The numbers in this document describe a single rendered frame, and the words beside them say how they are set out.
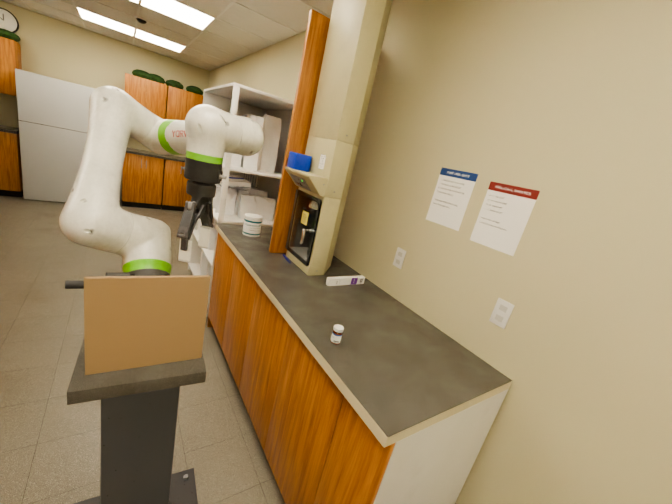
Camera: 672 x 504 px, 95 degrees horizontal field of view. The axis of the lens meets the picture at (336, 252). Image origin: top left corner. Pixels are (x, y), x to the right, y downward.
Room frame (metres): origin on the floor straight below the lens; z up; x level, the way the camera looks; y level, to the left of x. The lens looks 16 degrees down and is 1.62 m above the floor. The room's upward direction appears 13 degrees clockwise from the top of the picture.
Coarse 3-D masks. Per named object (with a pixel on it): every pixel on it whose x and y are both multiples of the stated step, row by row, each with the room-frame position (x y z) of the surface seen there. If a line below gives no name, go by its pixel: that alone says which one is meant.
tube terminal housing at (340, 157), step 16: (320, 144) 1.81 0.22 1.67; (336, 144) 1.69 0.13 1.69; (336, 160) 1.70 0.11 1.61; (352, 160) 1.84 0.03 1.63; (336, 176) 1.72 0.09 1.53; (336, 192) 1.73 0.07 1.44; (336, 208) 1.74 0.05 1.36; (320, 224) 1.70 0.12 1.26; (336, 224) 1.80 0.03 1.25; (320, 240) 1.71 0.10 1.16; (336, 240) 1.95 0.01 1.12; (288, 256) 1.91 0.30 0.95; (320, 256) 1.72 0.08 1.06; (304, 272) 1.72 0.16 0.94; (320, 272) 1.74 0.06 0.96
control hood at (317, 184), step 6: (288, 168) 1.83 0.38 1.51; (294, 174) 1.80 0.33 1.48; (300, 174) 1.71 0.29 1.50; (306, 174) 1.66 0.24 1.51; (312, 174) 1.73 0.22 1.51; (306, 180) 1.69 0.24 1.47; (312, 180) 1.63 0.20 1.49; (318, 180) 1.65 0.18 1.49; (324, 180) 1.68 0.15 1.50; (312, 186) 1.68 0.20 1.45; (318, 186) 1.66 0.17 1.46; (324, 186) 1.68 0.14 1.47; (312, 192) 1.74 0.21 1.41; (318, 192) 1.67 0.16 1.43; (324, 192) 1.68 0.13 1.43
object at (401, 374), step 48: (240, 240) 2.04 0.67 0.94; (288, 288) 1.46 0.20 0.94; (336, 288) 1.60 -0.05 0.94; (384, 336) 1.20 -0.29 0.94; (432, 336) 1.31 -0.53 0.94; (336, 384) 0.88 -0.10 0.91; (384, 384) 0.89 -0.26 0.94; (432, 384) 0.95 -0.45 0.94; (480, 384) 1.02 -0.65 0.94; (384, 432) 0.69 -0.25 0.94
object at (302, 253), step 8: (304, 192) 1.85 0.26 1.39; (296, 200) 1.92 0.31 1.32; (304, 200) 1.83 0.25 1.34; (312, 200) 1.76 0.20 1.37; (320, 200) 1.69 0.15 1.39; (296, 208) 1.90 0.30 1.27; (304, 208) 1.82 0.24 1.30; (312, 208) 1.75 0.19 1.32; (320, 208) 1.69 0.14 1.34; (296, 216) 1.88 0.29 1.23; (312, 216) 1.73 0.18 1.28; (296, 224) 1.87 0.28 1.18; (312, 224) 1.72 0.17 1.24; (296, 232) 1.85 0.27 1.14; (312, 232) 1.70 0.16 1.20; (296, 240) 1.84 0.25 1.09; (304, 240) 1.76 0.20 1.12; (312, 240) 1.69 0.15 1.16; (288, 248) 1.90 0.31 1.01; (296, 248) 1.82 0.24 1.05; (304, 248) 1.74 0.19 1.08; (296, 256) 1.80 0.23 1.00; (304, 256) 1.73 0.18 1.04; (304, 264) 1.71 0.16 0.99
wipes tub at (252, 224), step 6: (246, 216) 2.18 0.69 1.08; (252, 216) 2.19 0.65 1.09; (258, 216) 2.24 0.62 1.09; (246, 222) 2.17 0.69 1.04; (252, 222) 2.17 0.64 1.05; (258, 222) 2.19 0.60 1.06; (246, 228) 2.17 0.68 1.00; (252, 228) 2.17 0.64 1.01; (258, 228) 2.20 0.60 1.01; (246, 234) 2.17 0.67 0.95; (252, 234) 2.17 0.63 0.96; (258, 234) 2.21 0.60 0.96
